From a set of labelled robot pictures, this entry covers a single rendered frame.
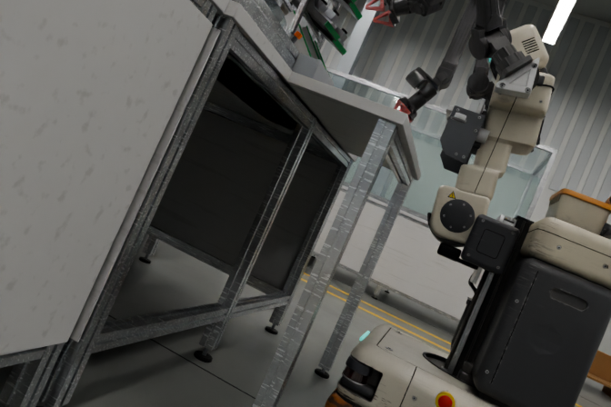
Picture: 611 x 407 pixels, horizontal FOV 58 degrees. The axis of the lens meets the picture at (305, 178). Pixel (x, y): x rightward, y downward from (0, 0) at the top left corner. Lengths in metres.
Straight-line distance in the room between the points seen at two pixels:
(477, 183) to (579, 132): 8.82
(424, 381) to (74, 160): 1.10
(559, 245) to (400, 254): 3.95
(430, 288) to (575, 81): 6.21
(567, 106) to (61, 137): 10.12
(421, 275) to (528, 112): 3.80
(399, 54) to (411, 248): 5.94
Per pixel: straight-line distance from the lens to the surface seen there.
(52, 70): 0.80
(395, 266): 5.52
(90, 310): 1.11
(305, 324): 1.35
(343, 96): 1.36
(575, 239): 1.65
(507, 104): 1.83
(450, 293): 5.51
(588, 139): 10.58
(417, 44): 10.88
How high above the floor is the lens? 0.57
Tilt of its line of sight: 3 degrees up
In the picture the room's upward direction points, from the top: 24 degrees clockwise
